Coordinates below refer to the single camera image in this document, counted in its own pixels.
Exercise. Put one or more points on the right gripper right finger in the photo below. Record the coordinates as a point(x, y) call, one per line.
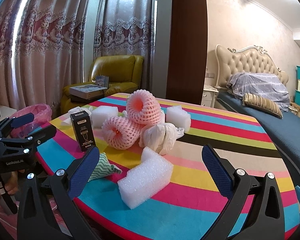
point(265, 219)

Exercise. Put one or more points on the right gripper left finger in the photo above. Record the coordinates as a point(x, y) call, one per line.
point(36, 219)

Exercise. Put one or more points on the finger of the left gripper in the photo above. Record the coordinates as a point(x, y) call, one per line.
point(38, 137)
point(8, 124)

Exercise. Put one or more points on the large white foam block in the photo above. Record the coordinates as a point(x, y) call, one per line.
point(146, 179)

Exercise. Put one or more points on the white tissue wad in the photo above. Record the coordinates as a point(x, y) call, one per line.
point(160, 138)

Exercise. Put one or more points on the person's left hand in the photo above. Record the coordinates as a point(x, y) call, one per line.
point(11, 184)

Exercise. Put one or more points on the white side table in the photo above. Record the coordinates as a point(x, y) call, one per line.
point(6, 112)

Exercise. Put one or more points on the black product box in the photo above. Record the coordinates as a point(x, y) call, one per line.
point(81, 124)

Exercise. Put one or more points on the white crumpled tissue back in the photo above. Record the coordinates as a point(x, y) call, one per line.
point(77, 111)

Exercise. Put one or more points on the green striped wrapper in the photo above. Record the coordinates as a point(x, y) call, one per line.
point(104, 168)

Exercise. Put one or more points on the lower pink foam net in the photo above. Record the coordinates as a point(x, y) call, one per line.
point(120, 132)

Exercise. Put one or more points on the pink foam net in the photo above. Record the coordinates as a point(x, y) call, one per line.
point(143, 108)
point(120, 132)

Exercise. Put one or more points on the pink lace curtain left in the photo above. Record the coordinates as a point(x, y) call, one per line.
point(41, 50)

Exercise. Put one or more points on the pink lace curtain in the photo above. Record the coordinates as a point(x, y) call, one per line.
point(127, 27)
point(41, 50)

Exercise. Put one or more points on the small blue box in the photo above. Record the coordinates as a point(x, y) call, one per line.
point(102, 81)

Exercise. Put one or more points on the gold striped pillow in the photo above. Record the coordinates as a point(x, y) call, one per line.
point(262, 104)

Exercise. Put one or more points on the striped colourful tablecloth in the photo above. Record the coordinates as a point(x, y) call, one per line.
point(190, 203)

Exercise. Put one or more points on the yellow leather armchair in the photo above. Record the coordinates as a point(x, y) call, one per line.
point(124, 72)

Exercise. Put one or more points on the upper pink foam net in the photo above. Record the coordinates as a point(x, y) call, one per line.
point(143, 108)

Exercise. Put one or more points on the white nightstand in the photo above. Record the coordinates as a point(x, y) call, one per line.
point(209, 96)

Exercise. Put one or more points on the pink lace curtain right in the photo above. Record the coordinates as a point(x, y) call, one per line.
point(127, 27)

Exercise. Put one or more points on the beige tufted headboard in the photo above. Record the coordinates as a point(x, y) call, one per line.
point(253, 59)

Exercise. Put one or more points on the brown wooden door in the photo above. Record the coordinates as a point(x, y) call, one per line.
point(188, 51)

